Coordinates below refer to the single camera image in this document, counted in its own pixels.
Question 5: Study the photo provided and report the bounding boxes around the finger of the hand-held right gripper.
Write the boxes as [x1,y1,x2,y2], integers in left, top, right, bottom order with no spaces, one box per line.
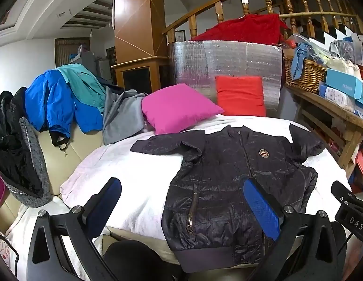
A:
[331,181,358,207]

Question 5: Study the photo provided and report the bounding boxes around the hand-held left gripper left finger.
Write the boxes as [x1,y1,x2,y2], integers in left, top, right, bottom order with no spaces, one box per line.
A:
[26,177,122,281]

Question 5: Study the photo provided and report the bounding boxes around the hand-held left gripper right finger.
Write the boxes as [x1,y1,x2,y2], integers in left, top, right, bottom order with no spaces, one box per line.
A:
[243,178,347,281]

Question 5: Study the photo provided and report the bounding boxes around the black quilted jacket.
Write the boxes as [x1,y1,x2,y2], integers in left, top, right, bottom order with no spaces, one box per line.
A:
[130,124,327,273]

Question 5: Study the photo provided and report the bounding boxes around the white blanket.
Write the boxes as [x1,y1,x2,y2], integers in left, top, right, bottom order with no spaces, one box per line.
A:
[6,114,353,281]

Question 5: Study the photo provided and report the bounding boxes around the beige sofa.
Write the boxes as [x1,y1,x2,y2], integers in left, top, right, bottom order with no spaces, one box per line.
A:
[0,117,185,270]

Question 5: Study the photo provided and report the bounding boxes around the wooden table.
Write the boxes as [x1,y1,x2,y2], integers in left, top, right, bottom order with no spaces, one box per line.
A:
[285,82,363,170]

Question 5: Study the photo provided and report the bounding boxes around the dark rounded object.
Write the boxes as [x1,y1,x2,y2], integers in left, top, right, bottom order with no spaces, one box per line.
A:
[102,239,173,281]

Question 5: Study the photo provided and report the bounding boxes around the grey knit garment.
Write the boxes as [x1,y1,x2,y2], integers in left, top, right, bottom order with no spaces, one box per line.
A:
[6,116,52,208]

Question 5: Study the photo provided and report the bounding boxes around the grey hoodie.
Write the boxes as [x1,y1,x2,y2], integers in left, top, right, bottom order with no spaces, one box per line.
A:
[102,85,150,146]

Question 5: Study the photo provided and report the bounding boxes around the white patterned box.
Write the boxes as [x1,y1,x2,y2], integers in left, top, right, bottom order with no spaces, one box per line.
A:
[319,82,358,112]

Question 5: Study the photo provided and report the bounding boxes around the blue cardboard box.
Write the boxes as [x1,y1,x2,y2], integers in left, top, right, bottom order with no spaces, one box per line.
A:
[326,68,363,100]

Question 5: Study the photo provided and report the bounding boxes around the red pillow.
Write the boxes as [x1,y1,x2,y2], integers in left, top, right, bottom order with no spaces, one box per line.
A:
[215,75,267,118]

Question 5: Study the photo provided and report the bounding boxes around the blue jacket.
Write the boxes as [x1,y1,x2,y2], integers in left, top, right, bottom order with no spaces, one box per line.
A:
[24,70,104,155]

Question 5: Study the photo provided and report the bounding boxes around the pink pillow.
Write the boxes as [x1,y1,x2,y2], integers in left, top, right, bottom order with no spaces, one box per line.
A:
[141,83,225,135]

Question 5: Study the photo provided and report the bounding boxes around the shiny black puffer jacket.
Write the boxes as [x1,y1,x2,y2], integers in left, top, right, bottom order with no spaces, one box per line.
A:
[0,87,44,198]

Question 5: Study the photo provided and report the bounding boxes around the teal shirt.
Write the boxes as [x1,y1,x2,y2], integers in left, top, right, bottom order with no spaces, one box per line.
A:
[56,63,107,113]

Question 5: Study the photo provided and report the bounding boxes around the wicker basket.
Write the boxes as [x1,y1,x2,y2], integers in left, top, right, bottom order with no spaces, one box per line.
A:
[283,56,328,94]

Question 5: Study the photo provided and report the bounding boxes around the light blue cloth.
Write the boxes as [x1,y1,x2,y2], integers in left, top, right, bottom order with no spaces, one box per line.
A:
[290,43,317,80]

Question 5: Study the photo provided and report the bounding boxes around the clear plastic bag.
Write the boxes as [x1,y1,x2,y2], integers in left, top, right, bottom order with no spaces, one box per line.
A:
[287,33,331,65]

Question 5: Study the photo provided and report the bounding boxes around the silver insulation panel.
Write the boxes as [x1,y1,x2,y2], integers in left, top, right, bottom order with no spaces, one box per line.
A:
[168,39,283,119]

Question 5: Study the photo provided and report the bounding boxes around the red cloth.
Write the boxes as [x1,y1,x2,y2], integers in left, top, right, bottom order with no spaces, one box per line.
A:
[189,14,289,46]

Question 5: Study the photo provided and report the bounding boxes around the wooden pillar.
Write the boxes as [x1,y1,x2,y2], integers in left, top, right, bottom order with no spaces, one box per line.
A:
[111,0,170,94]

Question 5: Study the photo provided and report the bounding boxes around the wooden stair railing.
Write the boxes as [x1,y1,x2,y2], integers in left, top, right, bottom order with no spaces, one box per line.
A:
[162,0,363,44]

